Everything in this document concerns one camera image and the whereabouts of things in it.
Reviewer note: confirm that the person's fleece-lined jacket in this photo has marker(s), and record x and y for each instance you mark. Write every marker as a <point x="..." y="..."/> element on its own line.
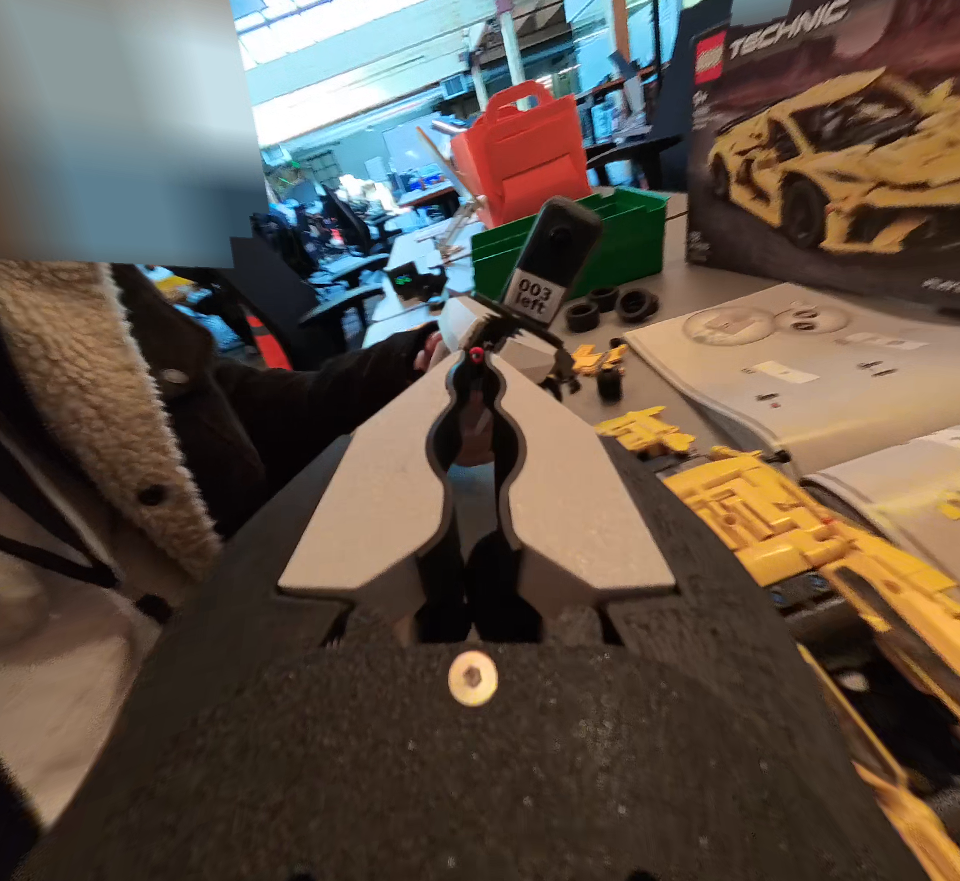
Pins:
<point x="75" y="371"/>

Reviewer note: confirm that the instruction booklet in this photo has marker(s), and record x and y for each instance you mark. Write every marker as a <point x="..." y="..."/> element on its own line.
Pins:
<point x="825" y="386"/>

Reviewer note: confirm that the black armchair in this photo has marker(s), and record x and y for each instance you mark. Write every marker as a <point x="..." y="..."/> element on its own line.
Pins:
<point x="345" y="296"/>

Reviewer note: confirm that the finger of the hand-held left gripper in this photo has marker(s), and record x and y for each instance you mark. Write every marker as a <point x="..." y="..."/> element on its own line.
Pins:
<point x="529" y="360"/>
<point x="461" y="326"/>

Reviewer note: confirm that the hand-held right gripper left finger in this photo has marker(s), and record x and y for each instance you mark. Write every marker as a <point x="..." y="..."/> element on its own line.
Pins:
<point x="367" y="513"/>

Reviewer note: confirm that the pile of yellow black pieces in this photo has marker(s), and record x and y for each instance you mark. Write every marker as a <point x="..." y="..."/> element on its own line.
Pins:
<point x="592" y="360"/>

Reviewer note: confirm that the person's left hand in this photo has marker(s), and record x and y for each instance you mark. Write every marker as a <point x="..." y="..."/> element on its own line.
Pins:
<point x="431" y="352"/>

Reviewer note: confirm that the red plastic bin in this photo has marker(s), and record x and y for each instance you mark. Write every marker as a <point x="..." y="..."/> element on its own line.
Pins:
<point x="525" y="153"/>

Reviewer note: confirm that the green plastic bin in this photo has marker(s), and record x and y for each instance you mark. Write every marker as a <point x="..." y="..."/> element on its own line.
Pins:
<point x="622" y="243"/>

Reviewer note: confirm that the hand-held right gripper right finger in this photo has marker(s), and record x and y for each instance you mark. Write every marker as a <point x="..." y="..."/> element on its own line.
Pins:
<point x="585" y="513"/>

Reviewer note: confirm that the yellow toy car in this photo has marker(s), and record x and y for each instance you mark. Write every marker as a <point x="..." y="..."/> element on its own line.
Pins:
<point x="787" y="521"/>

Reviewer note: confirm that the person's left forearm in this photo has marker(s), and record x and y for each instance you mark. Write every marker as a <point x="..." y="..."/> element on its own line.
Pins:
<point x="337" y="386"/>

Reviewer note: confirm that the black device green display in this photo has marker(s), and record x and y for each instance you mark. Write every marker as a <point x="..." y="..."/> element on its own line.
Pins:
<point x="409" y="281"/>

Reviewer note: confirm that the toy car set box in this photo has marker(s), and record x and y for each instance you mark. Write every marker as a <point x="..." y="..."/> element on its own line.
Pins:
<point x="825" y="146"/>

